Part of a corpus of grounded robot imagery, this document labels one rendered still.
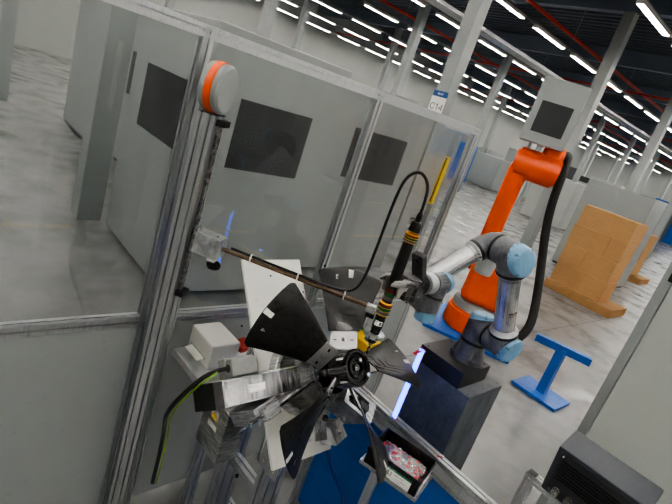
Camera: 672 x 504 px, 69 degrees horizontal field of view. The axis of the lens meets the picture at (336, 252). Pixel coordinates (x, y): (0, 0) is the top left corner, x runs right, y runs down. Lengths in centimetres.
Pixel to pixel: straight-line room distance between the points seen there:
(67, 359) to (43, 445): 37
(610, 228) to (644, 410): 648
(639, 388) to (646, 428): 21
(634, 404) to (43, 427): 281
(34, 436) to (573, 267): 868
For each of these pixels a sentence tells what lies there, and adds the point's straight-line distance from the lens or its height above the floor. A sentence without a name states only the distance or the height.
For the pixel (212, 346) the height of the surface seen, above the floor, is 96.
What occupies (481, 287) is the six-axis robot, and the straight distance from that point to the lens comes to 548.
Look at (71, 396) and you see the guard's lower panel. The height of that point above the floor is 68.
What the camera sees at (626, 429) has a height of 81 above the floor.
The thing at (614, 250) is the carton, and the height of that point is 105.
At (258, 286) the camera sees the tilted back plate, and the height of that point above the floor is 129.
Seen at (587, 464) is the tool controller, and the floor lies 123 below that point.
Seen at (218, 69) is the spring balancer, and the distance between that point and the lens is 160.
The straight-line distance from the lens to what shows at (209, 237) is 167.
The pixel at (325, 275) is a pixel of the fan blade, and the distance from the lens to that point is 171.
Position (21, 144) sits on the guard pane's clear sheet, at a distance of 164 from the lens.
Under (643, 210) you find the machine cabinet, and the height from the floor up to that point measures 177.
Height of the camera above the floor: 197
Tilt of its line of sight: 17 degrees down
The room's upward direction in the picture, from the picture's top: 19 degrees clockwise
